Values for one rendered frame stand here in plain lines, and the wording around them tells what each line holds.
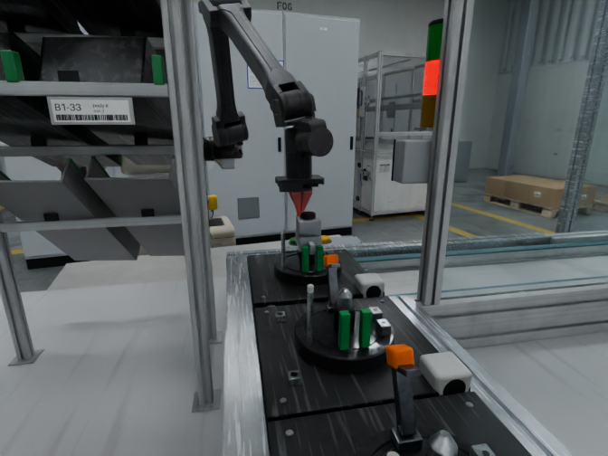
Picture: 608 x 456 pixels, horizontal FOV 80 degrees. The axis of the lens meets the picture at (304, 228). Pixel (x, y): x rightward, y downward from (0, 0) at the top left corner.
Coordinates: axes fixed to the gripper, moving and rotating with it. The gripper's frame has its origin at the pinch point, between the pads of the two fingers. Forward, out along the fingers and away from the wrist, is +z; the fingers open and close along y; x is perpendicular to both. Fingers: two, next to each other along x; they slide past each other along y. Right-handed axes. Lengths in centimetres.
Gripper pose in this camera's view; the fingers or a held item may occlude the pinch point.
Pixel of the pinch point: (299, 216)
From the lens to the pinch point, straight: 84.0
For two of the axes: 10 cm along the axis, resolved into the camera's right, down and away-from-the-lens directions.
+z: 0.1, 9.6, 2.7
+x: -1.9, -2.7, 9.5
